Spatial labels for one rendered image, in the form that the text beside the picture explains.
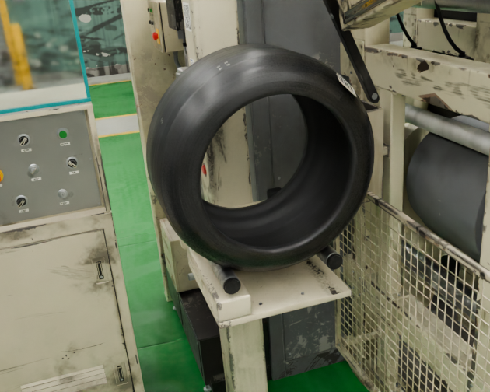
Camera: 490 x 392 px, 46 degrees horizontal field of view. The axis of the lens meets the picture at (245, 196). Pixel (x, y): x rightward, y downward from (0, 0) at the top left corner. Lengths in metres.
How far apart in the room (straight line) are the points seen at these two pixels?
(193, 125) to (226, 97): 0.09
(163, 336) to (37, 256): 1.04
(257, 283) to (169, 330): 1.34
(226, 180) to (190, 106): 0.49
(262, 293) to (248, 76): 0.61
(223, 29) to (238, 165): 0.40
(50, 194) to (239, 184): 0.64
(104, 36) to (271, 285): 8.86
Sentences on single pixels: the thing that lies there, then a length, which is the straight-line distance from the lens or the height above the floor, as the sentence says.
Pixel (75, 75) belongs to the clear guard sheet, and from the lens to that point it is 1.89.
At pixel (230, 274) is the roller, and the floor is 0.92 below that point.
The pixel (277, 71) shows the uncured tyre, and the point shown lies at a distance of 1.31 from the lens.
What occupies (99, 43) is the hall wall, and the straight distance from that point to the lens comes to 10.25.
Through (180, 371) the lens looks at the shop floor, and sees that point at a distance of 2.66.
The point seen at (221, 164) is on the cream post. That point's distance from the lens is 1.71.
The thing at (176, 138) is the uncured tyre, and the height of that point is 1.29.
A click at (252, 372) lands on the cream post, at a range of 2.10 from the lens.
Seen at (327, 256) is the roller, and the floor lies 0.91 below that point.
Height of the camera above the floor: 1.65
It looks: 22 degrees down
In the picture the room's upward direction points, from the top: 5 degrees counter-clockwise
